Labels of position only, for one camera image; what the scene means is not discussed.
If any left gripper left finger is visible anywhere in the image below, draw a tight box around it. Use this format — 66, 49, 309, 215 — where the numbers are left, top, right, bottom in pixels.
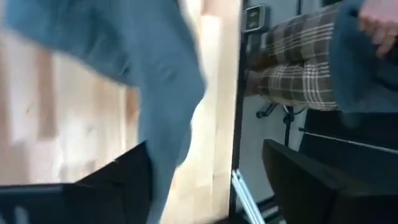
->
0, 141, 153, 224

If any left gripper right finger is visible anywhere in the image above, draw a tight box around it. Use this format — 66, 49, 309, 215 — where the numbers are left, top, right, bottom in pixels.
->
262, 139, 398, 224

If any dark blue denim cap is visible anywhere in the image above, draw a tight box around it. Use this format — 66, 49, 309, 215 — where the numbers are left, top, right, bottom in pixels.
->
328, 0, 398, 128

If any blue-grey baseball cap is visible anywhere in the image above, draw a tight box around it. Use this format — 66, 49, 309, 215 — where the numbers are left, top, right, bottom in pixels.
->
4, 0, 208, 224

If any person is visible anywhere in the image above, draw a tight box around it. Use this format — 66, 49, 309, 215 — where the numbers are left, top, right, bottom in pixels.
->
245, 1, 341, 112

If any person's hand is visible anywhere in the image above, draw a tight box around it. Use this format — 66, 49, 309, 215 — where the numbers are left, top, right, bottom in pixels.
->
357, 0, 398, 59

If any silver aluminium bracket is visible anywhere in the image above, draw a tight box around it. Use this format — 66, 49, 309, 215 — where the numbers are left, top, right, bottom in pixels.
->
230, 169, 267, 224

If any black aluminium table frame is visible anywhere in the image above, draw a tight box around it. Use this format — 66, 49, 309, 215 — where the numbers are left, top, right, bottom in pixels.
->
228, 0, 252, 224

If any small grey camera box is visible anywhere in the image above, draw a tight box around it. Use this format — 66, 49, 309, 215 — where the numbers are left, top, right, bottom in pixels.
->
241, 3, 271, 34

